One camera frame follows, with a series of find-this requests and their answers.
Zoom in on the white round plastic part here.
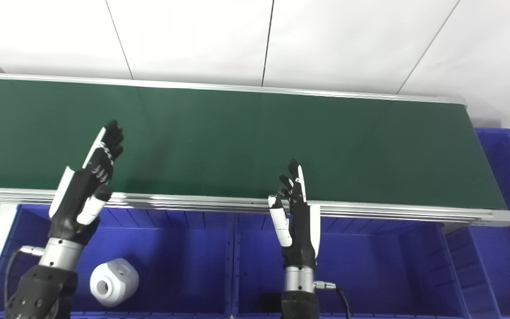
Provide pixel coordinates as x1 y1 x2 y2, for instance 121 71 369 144
89 258 139 307

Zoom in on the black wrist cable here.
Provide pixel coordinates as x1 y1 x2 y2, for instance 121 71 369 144
313 280 352 319
4 246 45 311

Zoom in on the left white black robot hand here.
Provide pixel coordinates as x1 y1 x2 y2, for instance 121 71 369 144
49 120 125 244

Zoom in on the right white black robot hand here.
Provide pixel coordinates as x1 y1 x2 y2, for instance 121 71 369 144
267 159 321 268

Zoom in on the green conveyor belt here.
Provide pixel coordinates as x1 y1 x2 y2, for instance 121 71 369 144
0 79 508 211
0 72 510 229

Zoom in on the blue plastic bin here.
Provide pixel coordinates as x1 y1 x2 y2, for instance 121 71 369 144
233 213 470 319
443 128 510 319
0 204 237 319

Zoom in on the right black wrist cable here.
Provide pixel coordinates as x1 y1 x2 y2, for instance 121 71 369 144
313 280 352 319

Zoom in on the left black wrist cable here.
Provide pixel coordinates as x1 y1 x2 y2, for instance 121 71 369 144
4 246 45 311

